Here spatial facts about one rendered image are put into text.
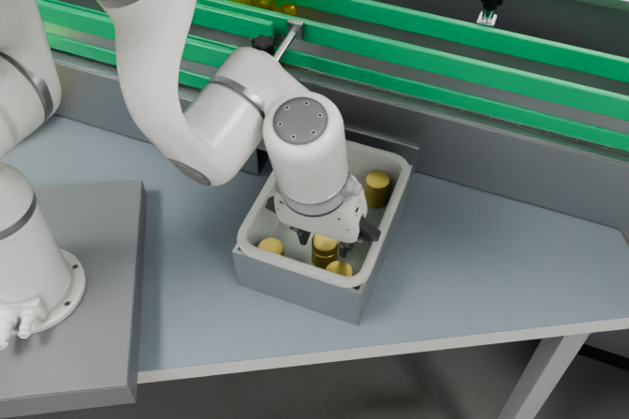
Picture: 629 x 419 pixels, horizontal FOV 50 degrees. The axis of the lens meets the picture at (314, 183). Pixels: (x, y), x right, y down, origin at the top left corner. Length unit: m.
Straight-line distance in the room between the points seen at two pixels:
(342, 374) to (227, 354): 0.83
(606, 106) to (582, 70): 0.08
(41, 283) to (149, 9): 0.40
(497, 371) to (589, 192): 0.82
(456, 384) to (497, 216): 0.76
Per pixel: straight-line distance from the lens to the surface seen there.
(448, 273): 0.93
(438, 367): 1.70
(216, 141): 0.61
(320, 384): 1.66
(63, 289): 0.87
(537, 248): 0.99
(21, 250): 0.79
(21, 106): 0.71
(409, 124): 0.96
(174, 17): 0.55
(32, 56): 0.71
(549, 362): 1.15
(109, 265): 0.91
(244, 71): 0.64
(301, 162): 0.60
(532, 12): 1.07
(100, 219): 0.96
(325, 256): 0.87
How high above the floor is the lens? 1.52
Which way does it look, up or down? 50 degrees down
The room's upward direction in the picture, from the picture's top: straight up
